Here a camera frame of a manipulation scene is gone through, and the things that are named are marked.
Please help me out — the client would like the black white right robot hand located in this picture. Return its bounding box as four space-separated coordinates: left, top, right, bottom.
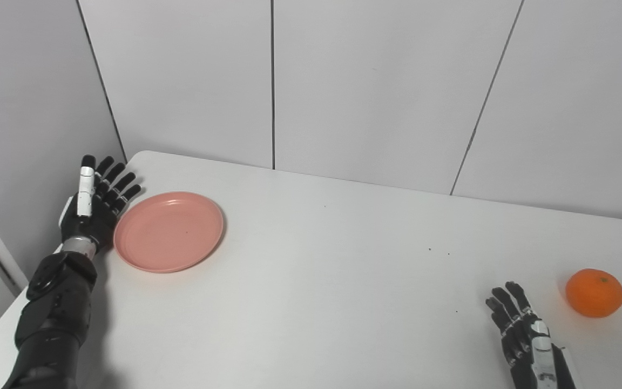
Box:
485 281 579 389

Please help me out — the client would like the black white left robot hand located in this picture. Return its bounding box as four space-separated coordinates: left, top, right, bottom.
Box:
59 155 143 252

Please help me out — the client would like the orange fruit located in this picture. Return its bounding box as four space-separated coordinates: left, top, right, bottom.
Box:
565 269 622 318

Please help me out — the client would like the pink round plate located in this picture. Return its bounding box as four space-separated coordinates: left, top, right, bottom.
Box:
113 191 225 274

